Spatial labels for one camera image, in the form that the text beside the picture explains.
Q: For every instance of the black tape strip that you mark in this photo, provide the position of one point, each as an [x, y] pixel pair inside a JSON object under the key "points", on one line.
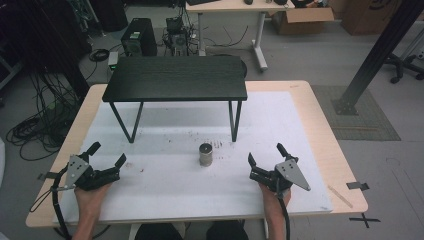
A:
{"points": [[357, 185], [46, 175]]}

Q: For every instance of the small metal can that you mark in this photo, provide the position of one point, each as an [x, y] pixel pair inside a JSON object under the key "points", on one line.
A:
{"points": [[205, 156]]}

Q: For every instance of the black curtain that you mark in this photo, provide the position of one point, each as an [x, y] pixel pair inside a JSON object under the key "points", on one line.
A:
{"points": [[40, 40]]}

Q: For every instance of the grey floor mat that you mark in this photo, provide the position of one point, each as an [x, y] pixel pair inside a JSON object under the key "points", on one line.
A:
{"points": [[358, 115]]}

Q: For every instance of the light wooden table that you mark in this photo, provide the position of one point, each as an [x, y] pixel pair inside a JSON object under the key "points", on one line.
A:
{"points": [[328, 140]]}

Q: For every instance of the black tape cross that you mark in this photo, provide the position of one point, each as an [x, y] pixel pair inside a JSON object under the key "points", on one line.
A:
{"points": [[364, 220]]}

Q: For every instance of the person's left hand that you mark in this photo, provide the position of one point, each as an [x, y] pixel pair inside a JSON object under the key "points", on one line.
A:
{"points": [[89, 198]]}

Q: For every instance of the black shelf with metal legs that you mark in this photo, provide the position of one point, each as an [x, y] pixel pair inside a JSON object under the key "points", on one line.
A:
{"points": [[175, 78]]}

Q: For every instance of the person's leg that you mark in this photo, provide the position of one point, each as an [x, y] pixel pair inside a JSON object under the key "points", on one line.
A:
{"points": [[158, 232], [227, 231]]}

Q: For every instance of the open cardboard box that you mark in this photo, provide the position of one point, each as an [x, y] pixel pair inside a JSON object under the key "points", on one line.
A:
{"points": [[301, 20]]}

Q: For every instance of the black computer tower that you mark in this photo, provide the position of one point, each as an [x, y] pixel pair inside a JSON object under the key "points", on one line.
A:
{"points": [[140, 36]]}

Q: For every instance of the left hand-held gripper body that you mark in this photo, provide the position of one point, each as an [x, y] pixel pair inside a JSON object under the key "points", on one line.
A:
{"points": [[95, 177]]}

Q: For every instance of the black keyboard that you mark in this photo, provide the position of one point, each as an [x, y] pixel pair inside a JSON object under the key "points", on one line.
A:
{"points": [[201, 1]]}

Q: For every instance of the black office chair base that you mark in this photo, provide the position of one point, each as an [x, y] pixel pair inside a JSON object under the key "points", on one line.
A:
{"points": [[404, 65]]}

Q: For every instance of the person's left leg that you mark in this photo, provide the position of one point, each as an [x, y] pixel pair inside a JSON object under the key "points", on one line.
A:
{"points": [[158, 232]]}

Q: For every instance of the small grey box device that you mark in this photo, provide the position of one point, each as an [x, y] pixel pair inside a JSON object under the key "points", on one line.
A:
{"points": [[113, 59]]}

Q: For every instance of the white desk with metal legs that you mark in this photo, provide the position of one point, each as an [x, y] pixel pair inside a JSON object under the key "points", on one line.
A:
{"points": [[238, 6]]}

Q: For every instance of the black metal post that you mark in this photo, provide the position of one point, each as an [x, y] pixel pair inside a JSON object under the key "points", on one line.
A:
{"points": [[376, 56]]}

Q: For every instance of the person's right hand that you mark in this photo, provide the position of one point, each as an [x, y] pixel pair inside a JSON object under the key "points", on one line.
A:
{"points": [[271, 200]]}

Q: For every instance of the person's right leg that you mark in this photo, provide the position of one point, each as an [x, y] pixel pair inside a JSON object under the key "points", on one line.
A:
{"points": [[227, 231]]}

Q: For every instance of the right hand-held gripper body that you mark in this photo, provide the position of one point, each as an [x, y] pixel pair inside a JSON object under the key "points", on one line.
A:
{"points": [[278, 178]]}

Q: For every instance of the large closed cardboard box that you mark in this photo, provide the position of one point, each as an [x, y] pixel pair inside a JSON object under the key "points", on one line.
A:
{"points": [[366, 15]]}

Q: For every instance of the open computer with fan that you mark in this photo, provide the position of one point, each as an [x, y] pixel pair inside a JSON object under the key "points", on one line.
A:
{"points": [[176, 36]]}

